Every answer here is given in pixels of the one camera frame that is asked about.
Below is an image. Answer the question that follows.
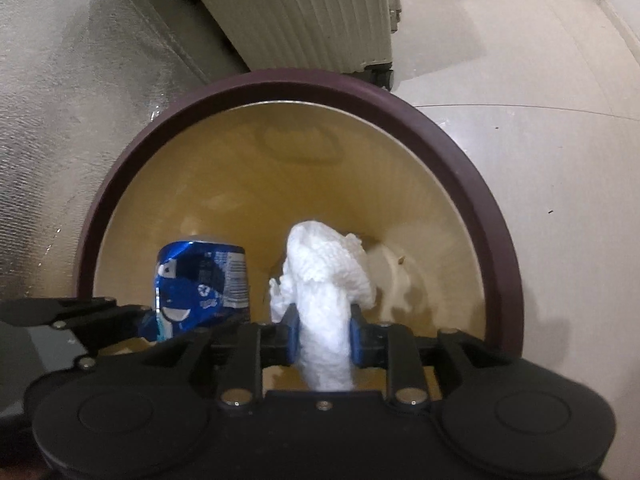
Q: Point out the crushed blue can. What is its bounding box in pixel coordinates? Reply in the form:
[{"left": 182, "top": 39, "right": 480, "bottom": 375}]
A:
[{"left": 150, "top": 240, "right": 251, "bottom": 345}]

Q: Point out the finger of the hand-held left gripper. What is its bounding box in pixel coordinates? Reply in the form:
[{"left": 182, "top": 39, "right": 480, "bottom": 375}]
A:
[{"left": 0, "top": 296, "right": 157, "bottom": 371}]

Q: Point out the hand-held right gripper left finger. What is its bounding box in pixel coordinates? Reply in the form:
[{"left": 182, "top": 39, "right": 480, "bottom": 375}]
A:
[{"left": 150, "top": 305, "right": 303, "bottom": 408}]

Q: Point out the cream ribbed suitcase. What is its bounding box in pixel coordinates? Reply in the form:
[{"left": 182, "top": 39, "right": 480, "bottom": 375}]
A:
[{"left": 177, "top": 0, "right": 403, "bottom": 92}]

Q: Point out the white paper towel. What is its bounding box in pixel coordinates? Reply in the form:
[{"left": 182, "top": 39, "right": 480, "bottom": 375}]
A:
[{"left": 269, "top": 218, "right": 378, "bottom": 392}]

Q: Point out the yellow trash bin brown rim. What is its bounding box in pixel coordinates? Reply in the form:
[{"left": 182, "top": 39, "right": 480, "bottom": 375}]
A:
[{"left": 75, "top": 67, "right": 525, "bottom": 362}]

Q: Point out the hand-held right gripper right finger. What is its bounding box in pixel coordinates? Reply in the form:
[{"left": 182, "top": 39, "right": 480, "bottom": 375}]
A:
[{"left": 350, "top": 305, "right": 507, "bottom": 408}]

